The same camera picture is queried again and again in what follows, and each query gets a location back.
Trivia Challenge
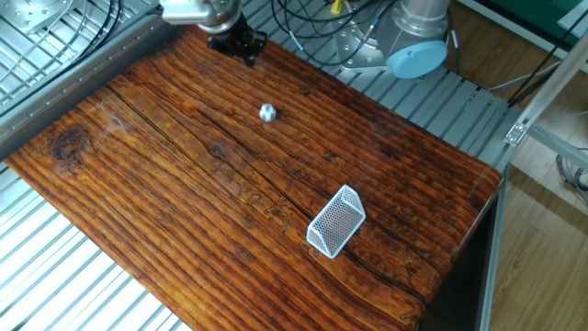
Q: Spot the grey aluminium rail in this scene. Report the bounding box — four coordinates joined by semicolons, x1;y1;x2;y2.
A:
0;16;175;160

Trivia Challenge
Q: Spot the aluminium table edge profile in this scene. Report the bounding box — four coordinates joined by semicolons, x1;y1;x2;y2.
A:
476;163;512;331

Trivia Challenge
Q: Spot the silver corner bracket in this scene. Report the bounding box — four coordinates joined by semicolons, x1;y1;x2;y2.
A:
503;120;529;147

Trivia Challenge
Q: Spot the grey floor cable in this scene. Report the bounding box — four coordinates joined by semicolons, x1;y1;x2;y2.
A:
486;59;564;93

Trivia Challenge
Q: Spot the grey cable bundle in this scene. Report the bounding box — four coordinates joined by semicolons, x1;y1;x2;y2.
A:
554;146;588;208

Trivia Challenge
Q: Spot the silver plate with screw holes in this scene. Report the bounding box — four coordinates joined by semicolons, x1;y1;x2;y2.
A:
0;0;88;36

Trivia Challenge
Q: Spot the glossy brown wooden board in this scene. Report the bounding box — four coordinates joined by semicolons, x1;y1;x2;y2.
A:
4;25;504;331

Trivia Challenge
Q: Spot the small black white soccer ball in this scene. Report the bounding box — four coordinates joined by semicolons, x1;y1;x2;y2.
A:
258;103;278;124

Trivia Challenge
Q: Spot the black cable by grid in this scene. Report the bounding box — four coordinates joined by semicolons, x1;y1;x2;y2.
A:
73;0;126;68
68;0;121;65

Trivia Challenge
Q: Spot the slanted aluminium frame post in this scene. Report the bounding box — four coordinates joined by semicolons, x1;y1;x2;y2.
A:
504;29;588;147

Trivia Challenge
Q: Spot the green board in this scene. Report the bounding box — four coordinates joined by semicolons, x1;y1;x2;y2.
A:
486;0;588;47

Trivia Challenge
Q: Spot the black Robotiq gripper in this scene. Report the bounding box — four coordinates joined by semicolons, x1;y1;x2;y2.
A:
207;17;269;68

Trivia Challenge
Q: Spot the aluminium frame beam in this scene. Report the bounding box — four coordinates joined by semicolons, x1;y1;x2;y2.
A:
526;123;588;172

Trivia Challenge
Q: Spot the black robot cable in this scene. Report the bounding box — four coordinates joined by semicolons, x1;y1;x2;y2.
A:
269;0;368;68
277;0;396;42

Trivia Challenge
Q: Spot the black floor cable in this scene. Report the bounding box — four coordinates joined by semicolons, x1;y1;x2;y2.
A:
507;17;588;108

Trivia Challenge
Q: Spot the grey cable with metal plug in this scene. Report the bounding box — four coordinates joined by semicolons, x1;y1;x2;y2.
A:
362;0;396;43

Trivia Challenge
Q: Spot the metal wire grid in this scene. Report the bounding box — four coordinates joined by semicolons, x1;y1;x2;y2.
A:
0;17;111;108

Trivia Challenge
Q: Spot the white wire mesh goal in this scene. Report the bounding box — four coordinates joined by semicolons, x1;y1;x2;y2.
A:
305;184;368;260

